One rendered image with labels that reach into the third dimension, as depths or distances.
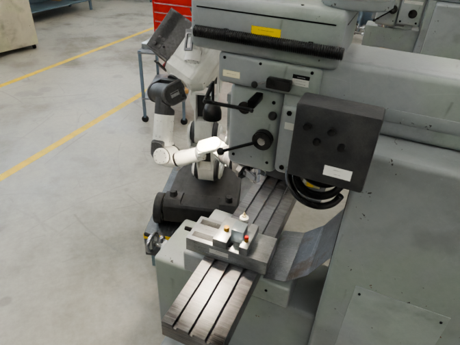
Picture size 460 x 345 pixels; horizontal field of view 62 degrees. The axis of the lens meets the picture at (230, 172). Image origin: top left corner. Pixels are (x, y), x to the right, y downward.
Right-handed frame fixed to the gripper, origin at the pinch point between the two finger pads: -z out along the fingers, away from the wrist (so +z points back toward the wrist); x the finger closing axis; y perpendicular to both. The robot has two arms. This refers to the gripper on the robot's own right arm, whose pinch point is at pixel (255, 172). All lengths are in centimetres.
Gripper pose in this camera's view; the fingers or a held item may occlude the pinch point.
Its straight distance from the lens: 153.9
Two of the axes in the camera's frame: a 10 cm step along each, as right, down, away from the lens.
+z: -6.6, -4.5, 6.0
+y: -0.5, 8.2, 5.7
